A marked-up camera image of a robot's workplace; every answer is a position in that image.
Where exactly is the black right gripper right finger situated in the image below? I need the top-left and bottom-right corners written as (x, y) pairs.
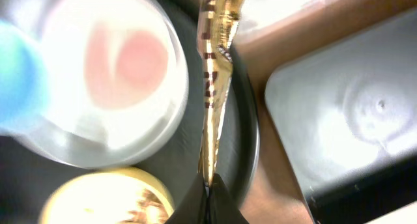
top-left (208, 174), bottom-right (248, 224)

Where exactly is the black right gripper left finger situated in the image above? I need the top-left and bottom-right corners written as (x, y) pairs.
top-left (165, 173), bottom-right (207, 224)

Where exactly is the food scraps pile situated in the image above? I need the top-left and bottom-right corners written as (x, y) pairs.
top-left (119, 189), bottom-right (172, 224)

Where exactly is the yellow bowl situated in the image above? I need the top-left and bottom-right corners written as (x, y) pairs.
top-left (38, 167), bottom-right (175, 224)

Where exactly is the pink plastic cup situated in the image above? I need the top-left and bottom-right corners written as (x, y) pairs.
top-left (41, 0), bottom-right (188, 151)

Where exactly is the gold snack wrapper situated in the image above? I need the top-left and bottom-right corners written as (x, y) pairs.
top-left (197, 0), bottom-right (244, 187)

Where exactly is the clear plastic waste bin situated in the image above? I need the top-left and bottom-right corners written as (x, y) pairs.
top-left (235, 0), bottom-right (334, 44)

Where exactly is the black rectangular tray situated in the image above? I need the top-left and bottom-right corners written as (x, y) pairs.
top-left (265, 9), bottom-right (416, 223)

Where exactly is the round black tray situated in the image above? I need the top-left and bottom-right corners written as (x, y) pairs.
top-left (1, 0), bottom-right (259, 223)

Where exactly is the blue plastic cup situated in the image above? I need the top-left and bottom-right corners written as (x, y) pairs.
top-left (1, 20), bottom-right (49, 135)

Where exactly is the grey-white round plate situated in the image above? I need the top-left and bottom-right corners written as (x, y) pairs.
top-left (1, 0), bottom-right (188, 168)

